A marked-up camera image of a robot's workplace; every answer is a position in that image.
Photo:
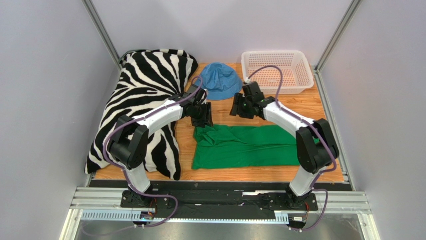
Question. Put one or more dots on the right aluminium frame post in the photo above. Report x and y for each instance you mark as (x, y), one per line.
(341, 28)

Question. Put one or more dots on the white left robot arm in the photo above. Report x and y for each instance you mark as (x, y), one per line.
(127, 146)

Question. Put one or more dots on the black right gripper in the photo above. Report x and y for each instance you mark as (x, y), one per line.
(237, 107)

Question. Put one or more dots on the white plastic basket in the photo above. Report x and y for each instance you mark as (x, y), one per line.
(286, 72)

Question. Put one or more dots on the aluminium frame post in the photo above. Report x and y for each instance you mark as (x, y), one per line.
(98, 23)
(341, 28)

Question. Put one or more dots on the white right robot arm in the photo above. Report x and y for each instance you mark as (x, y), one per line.
(316, 146)

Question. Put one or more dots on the green t shirt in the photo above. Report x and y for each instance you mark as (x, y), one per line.
(228, 147)

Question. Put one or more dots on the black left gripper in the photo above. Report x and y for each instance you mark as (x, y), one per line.
(206, 119)

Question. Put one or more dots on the blue bucket hat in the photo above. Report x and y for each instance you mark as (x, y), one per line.
(221, 81)

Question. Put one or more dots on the zebra striped pillow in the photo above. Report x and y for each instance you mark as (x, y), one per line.
(148, 78)

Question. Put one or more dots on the left aluminium frame post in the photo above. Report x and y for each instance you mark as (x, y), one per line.
(98, 23)

